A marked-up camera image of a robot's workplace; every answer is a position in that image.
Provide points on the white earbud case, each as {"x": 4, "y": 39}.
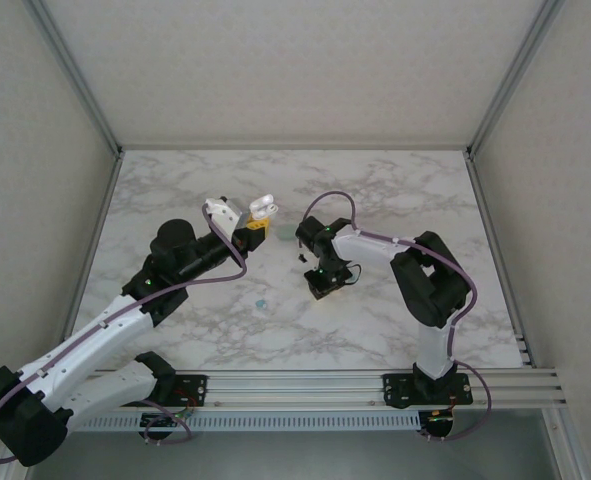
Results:
{"x": 262, "y": 205}

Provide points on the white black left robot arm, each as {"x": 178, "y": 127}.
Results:
{"x": 95, "y": 340}

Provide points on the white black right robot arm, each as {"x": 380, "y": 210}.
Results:
{"x": 430, "y": 285}

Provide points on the blue earbud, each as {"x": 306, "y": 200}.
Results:
{"x": 261, "y": 303}

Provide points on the black controller circuit board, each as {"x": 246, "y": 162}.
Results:
{"x": 437, "y": 425}
{"x": 162, "y": 422}

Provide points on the aluminium table side rail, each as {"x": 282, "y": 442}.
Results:
{"x": 488, "y": 210}
{"x": 102, "y": 210}

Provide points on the aluminium table end rail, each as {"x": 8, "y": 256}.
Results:
{"x": 295, "y": 147}

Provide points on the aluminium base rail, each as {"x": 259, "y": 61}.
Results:
{"x": 295, "y": 387}

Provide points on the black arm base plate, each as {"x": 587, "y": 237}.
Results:
{"x": 195, "y": 385}
{"x": 400, "y": 387}

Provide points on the aluminium frame post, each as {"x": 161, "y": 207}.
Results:
{"x": 76, "y": 75}
{"x": 514, "y": 75}

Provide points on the aluminium lower frame leg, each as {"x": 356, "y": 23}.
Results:
{"x": 565, "y": 450}

